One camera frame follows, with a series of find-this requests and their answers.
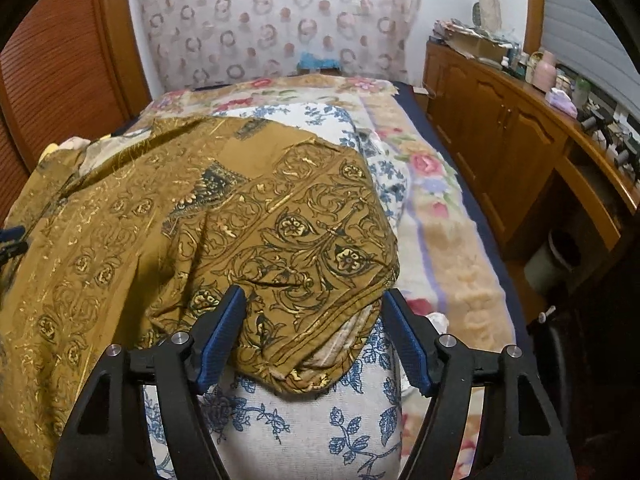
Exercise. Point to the white bucket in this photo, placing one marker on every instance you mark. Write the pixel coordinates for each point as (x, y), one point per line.
(552, 265)

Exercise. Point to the white blue floral quilt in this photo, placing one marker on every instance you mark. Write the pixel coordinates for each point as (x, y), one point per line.
(310, 435)

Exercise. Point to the cardboard box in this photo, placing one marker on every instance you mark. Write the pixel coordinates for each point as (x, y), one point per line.
(482, 47)

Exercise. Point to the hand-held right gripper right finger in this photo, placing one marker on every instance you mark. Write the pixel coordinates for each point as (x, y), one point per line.
(407, 341)

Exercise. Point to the yellow cloth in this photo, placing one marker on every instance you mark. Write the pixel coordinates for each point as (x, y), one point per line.
(67, 145)

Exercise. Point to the purple cloth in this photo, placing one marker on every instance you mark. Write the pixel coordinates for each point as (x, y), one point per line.
(560, 101)

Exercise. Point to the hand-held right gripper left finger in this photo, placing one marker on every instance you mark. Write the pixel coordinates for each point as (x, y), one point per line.
(220, 341)

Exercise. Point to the wooden sideboard cabinet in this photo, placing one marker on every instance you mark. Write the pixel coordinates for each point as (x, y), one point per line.
(505, 125)

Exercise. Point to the green bottle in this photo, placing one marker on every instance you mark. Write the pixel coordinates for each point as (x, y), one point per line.
(581, 92)

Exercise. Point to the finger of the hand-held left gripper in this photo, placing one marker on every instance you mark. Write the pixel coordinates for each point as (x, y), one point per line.
(12, 250)

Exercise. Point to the brown sunflower print garment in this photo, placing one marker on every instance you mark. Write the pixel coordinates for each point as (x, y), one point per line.
(150, 210)

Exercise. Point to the cream pink floral fleece blanket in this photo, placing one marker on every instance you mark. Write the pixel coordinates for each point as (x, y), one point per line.
(450, 240)

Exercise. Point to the pink bottle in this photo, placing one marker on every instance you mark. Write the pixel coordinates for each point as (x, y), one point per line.
(545, 72)

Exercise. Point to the teal cloth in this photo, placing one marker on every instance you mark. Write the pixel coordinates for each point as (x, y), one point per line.
(317, 61)

